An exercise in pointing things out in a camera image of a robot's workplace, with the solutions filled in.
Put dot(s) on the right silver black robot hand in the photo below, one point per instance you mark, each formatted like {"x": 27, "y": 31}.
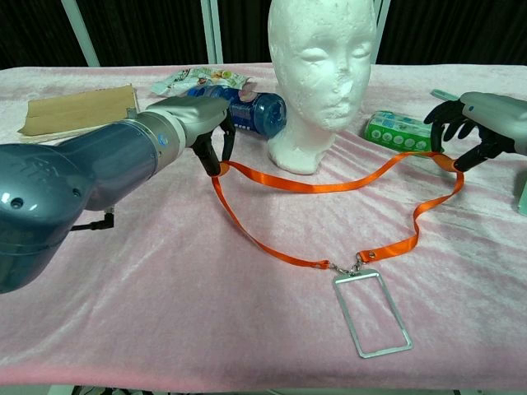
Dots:
{"x": 498, "y": 117}

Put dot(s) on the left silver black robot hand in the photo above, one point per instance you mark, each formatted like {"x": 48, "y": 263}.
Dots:
{"x": 197, "y": 113}

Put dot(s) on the clear badge holder silver frame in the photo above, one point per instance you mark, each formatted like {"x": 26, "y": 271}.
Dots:
{"x": 385, "y": 351}

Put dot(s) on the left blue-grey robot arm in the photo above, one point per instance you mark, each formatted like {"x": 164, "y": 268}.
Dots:
{"x": 82, "y": 173}

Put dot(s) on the white foam mannequin head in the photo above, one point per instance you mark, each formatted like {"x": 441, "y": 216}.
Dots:
{"x": 321, "y": 74}

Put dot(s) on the light green snack bag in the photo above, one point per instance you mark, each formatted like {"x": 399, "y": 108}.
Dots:
{"x": 193, "y": 78}

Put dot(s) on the blue plastic drink bottle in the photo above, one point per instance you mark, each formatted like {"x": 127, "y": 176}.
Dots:
{"x": 255, "y": 113}

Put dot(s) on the mint green plastic object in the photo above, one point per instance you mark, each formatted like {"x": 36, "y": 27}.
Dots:
{"x": 523, "y": 193}

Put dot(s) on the black background curtain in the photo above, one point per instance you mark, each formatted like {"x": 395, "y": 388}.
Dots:
{"x": 156, "y": 29}

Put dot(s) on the green tissue pack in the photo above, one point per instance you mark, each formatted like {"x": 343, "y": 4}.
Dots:
{"x": 395, "y": 131}

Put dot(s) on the brown paper notebook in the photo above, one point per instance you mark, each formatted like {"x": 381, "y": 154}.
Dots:
{"x": 74, "y": 109}

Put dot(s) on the pink velvet table cloth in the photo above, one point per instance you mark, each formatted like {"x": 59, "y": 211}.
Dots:
{"x": 206, "y": 308}

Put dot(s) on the upright white frame post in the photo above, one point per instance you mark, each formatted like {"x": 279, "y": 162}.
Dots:
{"x": 212, "y": 29}

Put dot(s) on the slanted white frame post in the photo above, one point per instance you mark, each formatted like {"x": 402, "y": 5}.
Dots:
{"x": 382, "y": 24}
{"x": 80, "y": 33}

